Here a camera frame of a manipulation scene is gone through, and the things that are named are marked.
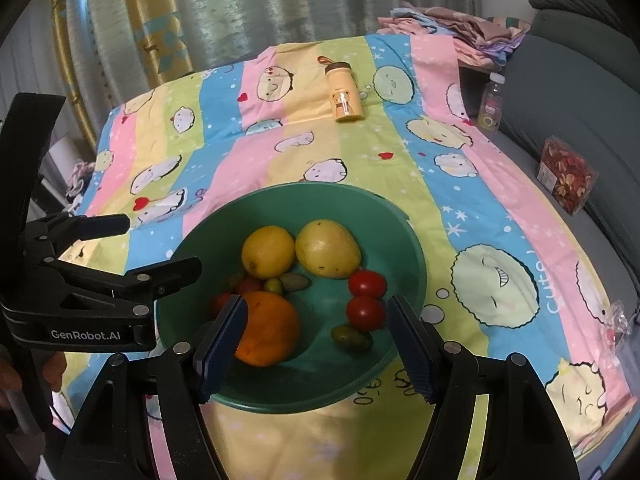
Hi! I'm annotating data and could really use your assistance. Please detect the stack of folded cloths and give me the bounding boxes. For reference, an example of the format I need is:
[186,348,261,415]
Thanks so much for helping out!
[377,6,531,68]

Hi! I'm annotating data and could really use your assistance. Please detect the yellow lemon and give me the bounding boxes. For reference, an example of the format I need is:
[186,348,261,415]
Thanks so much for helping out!
[241,226,296,280]

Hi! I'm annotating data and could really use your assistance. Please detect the clear plastic wrapper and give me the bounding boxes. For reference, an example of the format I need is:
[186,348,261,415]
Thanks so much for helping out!
[597,300,636,351]

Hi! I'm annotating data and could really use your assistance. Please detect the white and black bags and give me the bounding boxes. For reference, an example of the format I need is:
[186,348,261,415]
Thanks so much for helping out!
[65,160,96,202]

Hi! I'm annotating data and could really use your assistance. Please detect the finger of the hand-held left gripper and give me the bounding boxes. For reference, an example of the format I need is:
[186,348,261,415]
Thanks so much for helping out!
[22,212,132,257]
[45,256,203,318]

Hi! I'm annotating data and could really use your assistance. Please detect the orange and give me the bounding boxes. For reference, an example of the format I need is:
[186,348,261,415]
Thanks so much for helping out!
[235,291,301,367]

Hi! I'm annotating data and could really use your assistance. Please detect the green plastic bowl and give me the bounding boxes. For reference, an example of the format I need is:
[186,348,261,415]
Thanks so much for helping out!
[154,182,427,415]

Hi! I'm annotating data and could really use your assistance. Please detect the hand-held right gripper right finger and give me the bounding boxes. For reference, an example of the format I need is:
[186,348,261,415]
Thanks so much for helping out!
[387,294,583,480]

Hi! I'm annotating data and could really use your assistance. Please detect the yellow patterned curtain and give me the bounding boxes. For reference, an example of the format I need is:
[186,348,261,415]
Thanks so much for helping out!
[52,0,201,131]

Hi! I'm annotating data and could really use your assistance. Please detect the clear plastic bottle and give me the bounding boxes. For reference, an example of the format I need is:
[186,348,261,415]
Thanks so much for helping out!
[476,72,506,133]

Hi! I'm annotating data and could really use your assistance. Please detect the yellow cartoon bottle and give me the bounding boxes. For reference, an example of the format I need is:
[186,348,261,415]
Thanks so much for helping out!
[317,55,364,124]

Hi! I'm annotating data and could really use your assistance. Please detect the grey-green curtain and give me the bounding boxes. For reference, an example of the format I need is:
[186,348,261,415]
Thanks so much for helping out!
[65,0,481,91]

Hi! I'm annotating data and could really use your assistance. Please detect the striped cartoon bedsheet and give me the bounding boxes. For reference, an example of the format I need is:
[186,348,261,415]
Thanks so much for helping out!
[47,30,633,480]

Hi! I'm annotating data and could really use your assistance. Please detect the person's left hand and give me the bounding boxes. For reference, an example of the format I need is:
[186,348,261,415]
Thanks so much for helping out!
[0,350,68,411]

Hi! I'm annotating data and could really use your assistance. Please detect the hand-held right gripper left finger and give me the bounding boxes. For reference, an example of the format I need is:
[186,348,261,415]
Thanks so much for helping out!
[40,294,249,480]

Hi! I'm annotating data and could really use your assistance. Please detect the clear box of red snacks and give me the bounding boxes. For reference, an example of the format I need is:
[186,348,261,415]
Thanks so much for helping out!
[537,137,599,216]

